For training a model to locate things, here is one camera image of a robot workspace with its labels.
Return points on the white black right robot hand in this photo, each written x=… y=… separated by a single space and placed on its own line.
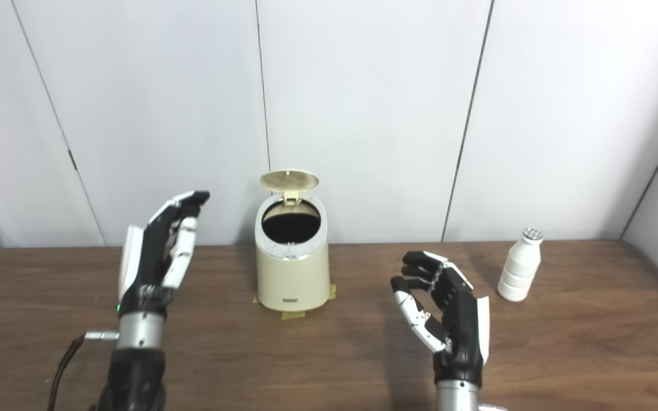
x=460 y=325

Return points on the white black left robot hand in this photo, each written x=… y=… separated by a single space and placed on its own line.
x=146 y=268

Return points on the small white plastic bottle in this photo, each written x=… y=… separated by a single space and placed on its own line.
x=520 y=271

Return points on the black wall seam hinge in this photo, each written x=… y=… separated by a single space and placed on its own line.
x=72 y=160

